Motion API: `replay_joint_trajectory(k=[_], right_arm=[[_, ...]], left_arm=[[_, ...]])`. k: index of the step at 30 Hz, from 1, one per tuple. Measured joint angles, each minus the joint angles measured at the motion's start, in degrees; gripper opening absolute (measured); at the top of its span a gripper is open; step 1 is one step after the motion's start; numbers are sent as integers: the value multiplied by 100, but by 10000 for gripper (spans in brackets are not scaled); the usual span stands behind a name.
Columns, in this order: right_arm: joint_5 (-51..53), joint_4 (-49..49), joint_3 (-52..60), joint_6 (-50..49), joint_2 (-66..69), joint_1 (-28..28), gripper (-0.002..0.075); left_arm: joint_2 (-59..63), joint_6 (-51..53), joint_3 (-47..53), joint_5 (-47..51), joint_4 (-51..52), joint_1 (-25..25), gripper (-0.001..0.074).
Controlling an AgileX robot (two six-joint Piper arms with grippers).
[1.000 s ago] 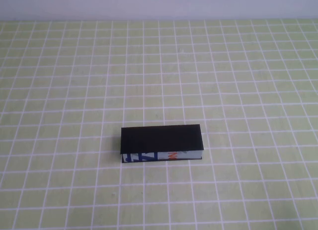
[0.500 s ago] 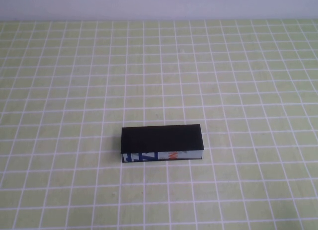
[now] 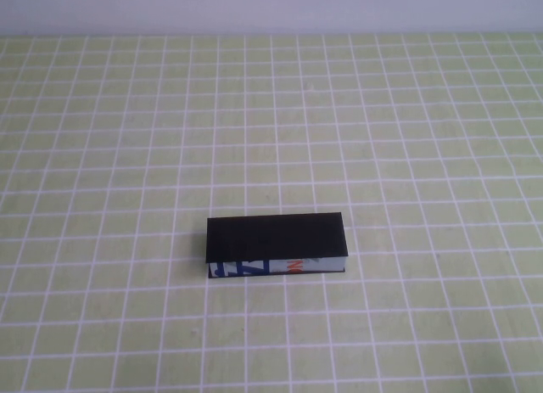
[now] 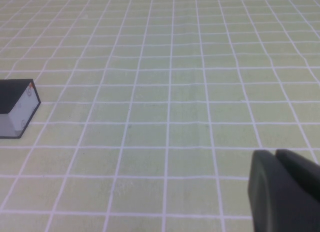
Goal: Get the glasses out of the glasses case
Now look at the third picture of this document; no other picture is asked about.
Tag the black glasses case printed sides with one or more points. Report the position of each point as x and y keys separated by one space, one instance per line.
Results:
x=275 y=238

